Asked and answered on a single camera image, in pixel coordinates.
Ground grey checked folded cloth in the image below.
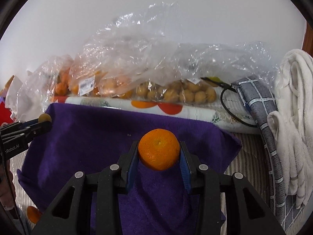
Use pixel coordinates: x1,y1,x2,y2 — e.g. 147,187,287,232
232,76,303,234

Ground clear plastic fruit bag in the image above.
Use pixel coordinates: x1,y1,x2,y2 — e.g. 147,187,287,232
15,4,276,120

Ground red cardboard box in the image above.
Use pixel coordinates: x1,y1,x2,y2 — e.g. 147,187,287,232
0,97,13,126

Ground striped bed quilt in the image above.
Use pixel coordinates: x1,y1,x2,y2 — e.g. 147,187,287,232
10,134,269,234

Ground small brown fruit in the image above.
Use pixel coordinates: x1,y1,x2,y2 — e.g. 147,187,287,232
38,114,52,123

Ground rough-skinned orange mandarin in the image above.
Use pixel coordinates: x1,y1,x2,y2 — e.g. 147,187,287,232
138,129,180,171

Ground purple towel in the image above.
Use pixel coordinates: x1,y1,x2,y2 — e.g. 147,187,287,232
17,103,241,234

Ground person's left hand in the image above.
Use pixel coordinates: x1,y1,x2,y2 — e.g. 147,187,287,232
0,160,16,210

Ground white striped towel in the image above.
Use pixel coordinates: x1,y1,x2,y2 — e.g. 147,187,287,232
267,49,312,209

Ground black cable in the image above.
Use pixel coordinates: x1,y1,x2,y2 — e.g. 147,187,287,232
201,76,258,128

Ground orange fruit on bed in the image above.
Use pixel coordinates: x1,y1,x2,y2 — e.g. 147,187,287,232
27,206,42,224

